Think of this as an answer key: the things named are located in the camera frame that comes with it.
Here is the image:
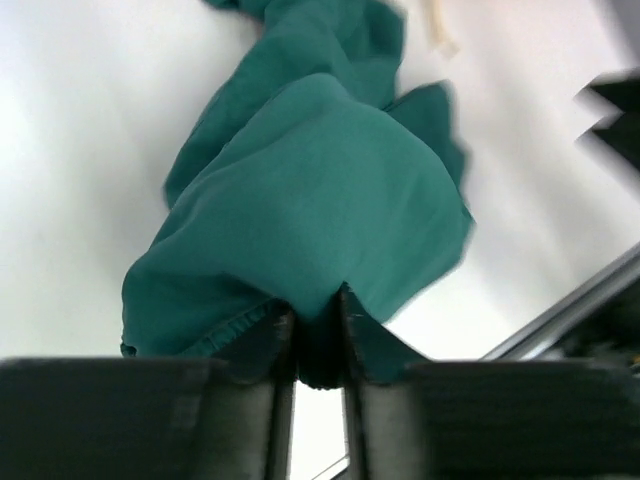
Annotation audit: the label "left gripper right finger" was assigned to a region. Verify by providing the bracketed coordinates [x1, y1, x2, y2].
[339, 282, 640, 480]

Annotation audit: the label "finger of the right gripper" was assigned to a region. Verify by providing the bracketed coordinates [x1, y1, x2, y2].
[577, 69, 639, 173]

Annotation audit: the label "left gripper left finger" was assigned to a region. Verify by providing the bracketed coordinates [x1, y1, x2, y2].
[1, 307, 294, 480]

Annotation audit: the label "teal green shorts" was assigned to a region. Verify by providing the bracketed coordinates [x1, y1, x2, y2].
[121, 1, 473, 389]

